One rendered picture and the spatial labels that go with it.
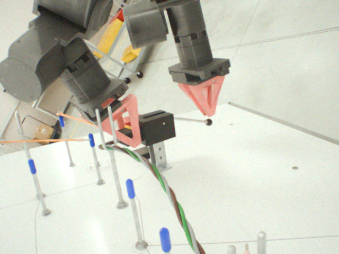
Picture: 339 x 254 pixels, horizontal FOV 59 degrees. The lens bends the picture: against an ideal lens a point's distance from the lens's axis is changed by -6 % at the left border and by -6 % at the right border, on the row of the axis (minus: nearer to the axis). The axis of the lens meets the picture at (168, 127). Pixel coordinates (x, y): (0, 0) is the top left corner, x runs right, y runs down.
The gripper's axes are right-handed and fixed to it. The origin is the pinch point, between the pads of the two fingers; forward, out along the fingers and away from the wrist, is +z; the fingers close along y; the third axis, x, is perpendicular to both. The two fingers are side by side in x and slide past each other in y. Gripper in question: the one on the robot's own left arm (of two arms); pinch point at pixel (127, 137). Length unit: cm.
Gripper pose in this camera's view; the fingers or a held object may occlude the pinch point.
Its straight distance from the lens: 49.6
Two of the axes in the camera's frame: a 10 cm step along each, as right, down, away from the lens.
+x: 7.1, -6.4, 2.9
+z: 4.7, 7.4, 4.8
